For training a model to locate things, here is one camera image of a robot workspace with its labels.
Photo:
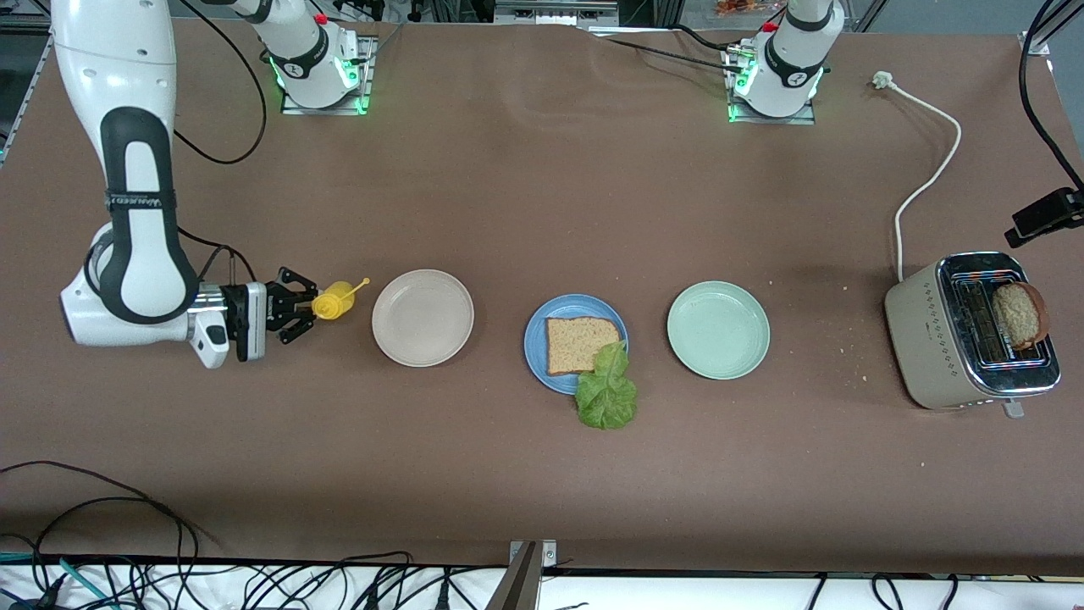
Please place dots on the green round plate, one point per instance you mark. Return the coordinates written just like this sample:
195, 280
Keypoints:
718, 330

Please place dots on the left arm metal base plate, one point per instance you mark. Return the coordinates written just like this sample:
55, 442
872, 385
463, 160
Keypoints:
804, 119

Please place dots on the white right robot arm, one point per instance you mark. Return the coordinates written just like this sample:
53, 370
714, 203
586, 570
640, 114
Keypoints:
140, 254

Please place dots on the beige chrome toaster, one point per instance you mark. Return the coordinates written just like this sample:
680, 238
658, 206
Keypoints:
923, 339

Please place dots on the square brown bread slice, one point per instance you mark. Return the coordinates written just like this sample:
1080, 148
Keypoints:
576, 343

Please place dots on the beige round plate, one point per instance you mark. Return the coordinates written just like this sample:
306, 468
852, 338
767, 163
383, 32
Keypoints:
423, 318

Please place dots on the green lettuce leaf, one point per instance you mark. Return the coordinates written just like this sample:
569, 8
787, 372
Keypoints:
606, 394

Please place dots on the grey power strip box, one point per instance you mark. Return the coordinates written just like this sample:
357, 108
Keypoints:
555, 12

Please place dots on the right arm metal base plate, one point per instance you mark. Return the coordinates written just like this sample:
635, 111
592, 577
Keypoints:
326, 108

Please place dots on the blue round plate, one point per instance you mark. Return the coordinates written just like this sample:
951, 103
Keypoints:
535, 356

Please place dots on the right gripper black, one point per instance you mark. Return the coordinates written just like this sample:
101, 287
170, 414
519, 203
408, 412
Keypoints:
254, 315

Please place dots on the metal table edge bracket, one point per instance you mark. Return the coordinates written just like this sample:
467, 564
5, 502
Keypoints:
525, 580

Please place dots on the orange packet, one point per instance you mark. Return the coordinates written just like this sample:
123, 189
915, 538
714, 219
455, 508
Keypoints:
745, 7

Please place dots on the yellow mustard squeeze bottle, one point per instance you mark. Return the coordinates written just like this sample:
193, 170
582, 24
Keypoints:
334, 303

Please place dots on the aluminium frame profile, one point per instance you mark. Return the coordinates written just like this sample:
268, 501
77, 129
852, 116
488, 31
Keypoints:
25, 24

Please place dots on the aluminium corner profile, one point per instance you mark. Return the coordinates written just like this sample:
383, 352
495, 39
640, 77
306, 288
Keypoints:
1037, 41

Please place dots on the round-topped brown bread slice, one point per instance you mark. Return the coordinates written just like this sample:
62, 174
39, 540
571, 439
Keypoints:
1019, 315

